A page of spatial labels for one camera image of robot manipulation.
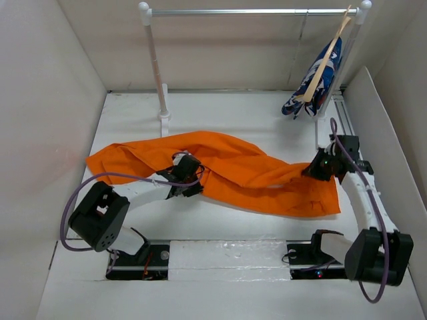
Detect orange trousers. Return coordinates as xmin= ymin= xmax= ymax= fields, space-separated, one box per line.
xmin=85 ymin=131 xmax=340 ymax=218

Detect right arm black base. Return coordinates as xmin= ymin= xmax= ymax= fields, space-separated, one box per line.
xmin=282 ymin=241 xmax=347 ymax=281

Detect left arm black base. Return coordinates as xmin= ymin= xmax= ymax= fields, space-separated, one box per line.
xmin=105 ymin=241 xmax=170 ymax=281

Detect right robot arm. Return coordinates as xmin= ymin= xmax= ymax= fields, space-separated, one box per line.
xmin=302 ymin=134 xmax=414 ymax=287

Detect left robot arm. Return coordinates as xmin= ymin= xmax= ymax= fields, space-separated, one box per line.
xmin=67 ymin=152 xmax=205 ymax=265

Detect wooden clothes hanger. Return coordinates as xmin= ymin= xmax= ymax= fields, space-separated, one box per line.
xmin=296 ymin=6 xmax=351 ymax=103

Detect blue patterned garment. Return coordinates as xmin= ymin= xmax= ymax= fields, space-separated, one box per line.
xmin=282 ymin=37 xmax=342 ymax=119

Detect white clothes rack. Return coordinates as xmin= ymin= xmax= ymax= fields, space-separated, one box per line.
xmin=137 ymin=0 xmax=372 ymax=147

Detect aluminium side rail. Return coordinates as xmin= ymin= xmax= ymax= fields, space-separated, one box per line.
xmin=333 ymin=89 xmax=354 ymax=135

